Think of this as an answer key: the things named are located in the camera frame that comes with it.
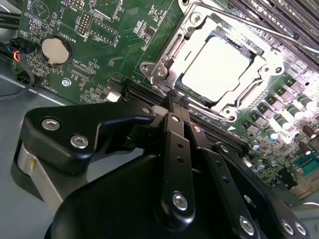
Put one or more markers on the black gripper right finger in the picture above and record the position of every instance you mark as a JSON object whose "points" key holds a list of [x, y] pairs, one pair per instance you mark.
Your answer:
{"points": [[219, 174]]}

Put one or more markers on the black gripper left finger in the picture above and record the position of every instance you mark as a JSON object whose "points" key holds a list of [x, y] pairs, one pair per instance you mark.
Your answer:
{"points": [[62, 129]]}

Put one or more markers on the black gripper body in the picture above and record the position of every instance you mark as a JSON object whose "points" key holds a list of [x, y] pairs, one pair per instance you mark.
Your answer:
{"points": [[112, 204]]}

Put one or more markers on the silver green CPU chip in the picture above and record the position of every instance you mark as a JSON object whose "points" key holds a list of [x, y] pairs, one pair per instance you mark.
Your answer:
{"points": [[216, 69]]}

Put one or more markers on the silver socket cover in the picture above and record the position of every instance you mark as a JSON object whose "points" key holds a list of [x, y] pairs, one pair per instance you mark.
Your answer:
{"points": [[194, 30]]}

